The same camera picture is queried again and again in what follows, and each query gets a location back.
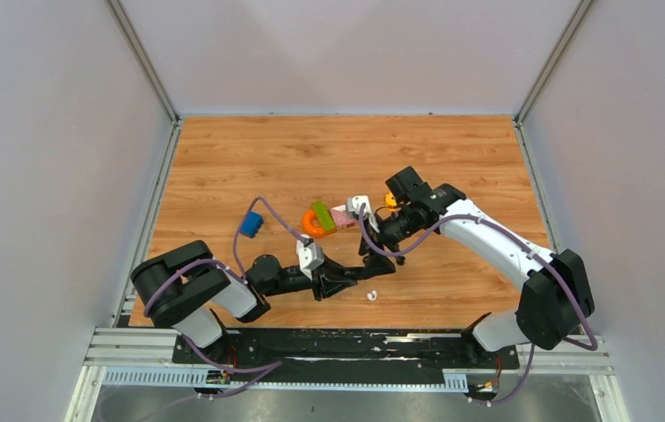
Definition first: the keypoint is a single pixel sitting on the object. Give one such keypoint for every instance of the orange ring toy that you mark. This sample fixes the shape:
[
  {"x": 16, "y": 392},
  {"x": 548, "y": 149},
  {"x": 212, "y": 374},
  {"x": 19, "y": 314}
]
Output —
[{"x": 310, "y": 226}]

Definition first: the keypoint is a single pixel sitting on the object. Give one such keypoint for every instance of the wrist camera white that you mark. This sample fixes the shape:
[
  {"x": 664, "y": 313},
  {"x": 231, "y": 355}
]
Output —
[
  {"x": 359, "y": 207},
  {"x": 310, "y": 255}
]

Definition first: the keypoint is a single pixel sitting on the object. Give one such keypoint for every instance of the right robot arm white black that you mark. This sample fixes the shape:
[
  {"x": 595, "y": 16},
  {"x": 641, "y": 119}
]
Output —
[{"x": 555, "y": 296}]

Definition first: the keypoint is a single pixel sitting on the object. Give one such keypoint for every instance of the green toy block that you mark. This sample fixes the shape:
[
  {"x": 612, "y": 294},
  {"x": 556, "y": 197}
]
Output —
[{"x": 323, "y": 216}]

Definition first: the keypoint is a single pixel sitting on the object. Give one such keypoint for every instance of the blue toy block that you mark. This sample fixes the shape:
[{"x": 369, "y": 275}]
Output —
[{"x": 251, "y": 224}]

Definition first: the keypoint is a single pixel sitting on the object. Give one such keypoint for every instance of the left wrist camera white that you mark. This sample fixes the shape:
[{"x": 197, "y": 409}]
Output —
[{"x": 310, "y": 255}]

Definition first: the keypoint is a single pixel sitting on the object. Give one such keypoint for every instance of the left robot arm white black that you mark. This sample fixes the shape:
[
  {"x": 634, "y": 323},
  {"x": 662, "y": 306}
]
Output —
[{"x": 176, "y": 286}]

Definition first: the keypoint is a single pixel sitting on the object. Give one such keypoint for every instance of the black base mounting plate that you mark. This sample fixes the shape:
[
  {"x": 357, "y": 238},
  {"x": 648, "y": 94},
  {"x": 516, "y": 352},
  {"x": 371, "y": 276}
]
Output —
[{"x": 357, "y": 355}]

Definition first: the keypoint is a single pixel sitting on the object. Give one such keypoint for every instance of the white slotted cable duct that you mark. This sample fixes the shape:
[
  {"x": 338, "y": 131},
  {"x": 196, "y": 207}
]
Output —
[{"x": 202, "y": 378}]

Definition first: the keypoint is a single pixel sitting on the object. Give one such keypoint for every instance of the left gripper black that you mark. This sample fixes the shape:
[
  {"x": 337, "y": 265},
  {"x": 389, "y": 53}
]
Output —
[{"x": 331, "y": 279}]

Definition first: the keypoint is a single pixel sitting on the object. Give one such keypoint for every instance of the yellow traffic light toy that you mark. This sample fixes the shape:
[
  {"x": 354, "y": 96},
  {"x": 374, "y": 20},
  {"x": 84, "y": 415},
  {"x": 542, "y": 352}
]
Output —
[{"x": 390, "y": 201}]

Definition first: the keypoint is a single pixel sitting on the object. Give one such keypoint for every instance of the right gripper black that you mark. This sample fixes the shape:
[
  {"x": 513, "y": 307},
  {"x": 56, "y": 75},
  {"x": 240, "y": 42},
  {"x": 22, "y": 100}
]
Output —
[{"x": 378, "y": 262}]

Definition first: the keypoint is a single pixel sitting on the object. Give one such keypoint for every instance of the pink patterned card box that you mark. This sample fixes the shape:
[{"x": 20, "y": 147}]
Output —
[{"x": 341, "y": 218}]

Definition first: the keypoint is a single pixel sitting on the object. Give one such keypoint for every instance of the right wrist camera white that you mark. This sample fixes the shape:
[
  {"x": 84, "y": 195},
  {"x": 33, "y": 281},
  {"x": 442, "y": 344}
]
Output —
[{"x": 359, "y": 207}]

